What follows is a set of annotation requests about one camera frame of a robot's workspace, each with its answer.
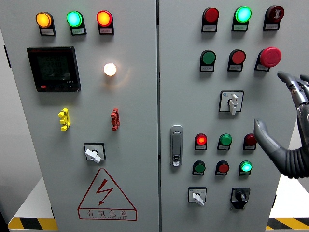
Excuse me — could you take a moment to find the large white-handle turn switch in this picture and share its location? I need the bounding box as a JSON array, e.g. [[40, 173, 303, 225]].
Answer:
[[219, 90, 244, 116]]

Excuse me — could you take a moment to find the small lit green lamp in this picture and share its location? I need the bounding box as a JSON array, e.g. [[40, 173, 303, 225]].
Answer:
[[239, 160, 253, 174]]

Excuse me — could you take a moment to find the small dark red lamp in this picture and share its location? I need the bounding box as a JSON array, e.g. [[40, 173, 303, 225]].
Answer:
[[243, 133, 258, 146]]

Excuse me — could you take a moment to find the black yellow striped tape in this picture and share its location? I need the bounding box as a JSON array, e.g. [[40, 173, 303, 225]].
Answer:
[[8, 217, 58, 231], [265, 217, 309, 231]]

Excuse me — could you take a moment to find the small red push button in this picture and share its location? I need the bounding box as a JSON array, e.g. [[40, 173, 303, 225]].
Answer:
[[216, 160, 230, 174]]

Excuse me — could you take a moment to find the small unlit green lamp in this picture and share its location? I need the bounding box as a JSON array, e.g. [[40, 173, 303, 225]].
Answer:
[[219, 133, 233, 146]]

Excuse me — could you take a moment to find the small green push button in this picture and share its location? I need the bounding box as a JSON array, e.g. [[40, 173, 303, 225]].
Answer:
[[193, 160, 206, 174]]

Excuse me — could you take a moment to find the small lit red lamp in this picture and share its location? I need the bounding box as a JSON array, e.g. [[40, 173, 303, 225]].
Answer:
[[195, 133, 208, 146]]

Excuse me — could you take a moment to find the large red stop button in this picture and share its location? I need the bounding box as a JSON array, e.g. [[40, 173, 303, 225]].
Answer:
[[258, 46, 282, 68]]

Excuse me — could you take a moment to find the silver door lock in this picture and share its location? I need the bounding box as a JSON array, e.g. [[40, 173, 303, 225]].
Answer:
[[170, 125, 183, 168]]

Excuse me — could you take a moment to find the large red push button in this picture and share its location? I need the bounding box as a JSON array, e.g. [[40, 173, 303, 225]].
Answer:
[[229, 49, 247, 65]]

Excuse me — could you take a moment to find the pale grey door with lock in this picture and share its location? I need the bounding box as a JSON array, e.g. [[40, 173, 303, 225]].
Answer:
[[158, 0, 309, 232]]

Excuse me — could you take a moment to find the large green push button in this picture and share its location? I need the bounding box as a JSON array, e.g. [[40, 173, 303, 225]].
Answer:
[[200, 49, 217, 65]]

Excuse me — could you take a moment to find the dark red buzzer lamp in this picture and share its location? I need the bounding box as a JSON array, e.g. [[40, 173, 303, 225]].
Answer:
[[265, 5, 285, 21]]

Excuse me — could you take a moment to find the large green lamp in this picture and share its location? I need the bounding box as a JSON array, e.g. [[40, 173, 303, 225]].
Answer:
[[234, 6, 253, 24], [66, 10, 84, 28]]

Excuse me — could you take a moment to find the pale grey door with display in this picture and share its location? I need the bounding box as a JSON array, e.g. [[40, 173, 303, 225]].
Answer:
[[0, 0, 160, 232]]

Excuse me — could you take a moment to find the large unlit red lamp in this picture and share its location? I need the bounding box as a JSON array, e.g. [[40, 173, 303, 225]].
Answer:
[[202, 7, 220, 24]]

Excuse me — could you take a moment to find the red warning triangle sticker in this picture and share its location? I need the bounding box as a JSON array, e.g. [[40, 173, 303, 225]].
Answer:
[[77, 168, 138, 221]]

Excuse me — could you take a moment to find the white lamp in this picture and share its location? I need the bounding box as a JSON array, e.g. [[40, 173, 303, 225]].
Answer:
[[103, 62, 117, 77]]

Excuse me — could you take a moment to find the large lit red lamp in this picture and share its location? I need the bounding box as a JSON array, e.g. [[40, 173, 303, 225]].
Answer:
[[96, 10, 113, 27]]

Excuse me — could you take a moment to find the black display meter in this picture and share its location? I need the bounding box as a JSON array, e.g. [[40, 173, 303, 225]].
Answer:
[[27, 46, 82, 92]]

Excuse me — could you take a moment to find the large yellow lamp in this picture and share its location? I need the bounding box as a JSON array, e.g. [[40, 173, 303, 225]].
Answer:
[[35, 11, 53, 29]]

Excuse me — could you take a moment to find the black-handle turn switch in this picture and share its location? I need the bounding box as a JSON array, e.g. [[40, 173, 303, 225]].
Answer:
[[230, 187, 251, 210]]

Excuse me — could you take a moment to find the small white-handle turn switch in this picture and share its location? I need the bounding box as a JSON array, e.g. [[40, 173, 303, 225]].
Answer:
[[188, 187, 207, 206]]

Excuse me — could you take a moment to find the small red handle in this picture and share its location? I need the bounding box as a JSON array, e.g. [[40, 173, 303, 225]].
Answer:
[[111, 107, 120, 131]]

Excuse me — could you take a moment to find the plain-plate white-handle turn switch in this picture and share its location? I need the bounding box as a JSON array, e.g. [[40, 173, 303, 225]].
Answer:
[[84, 142, 106, 164]]

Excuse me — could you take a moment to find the small yellow handle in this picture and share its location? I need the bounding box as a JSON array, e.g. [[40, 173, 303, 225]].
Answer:
[[57, 107, 71, 131]]

